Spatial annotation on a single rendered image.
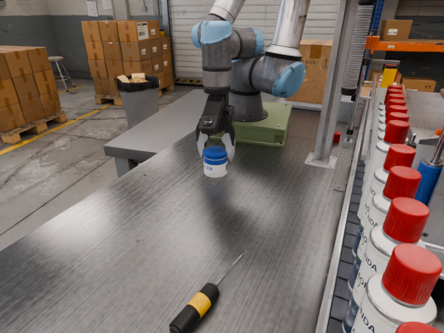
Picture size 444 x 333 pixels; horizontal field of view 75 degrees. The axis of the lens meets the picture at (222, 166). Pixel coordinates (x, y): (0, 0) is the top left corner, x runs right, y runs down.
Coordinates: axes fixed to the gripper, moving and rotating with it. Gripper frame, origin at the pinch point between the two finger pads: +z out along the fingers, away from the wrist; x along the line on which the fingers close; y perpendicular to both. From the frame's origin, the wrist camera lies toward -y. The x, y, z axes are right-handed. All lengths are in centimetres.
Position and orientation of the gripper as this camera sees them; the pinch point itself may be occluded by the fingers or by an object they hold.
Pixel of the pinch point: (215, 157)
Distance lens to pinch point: 83.9
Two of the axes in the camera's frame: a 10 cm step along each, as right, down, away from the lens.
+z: 0.0, 8.8, 4.7
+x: -9.6, -1.3, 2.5
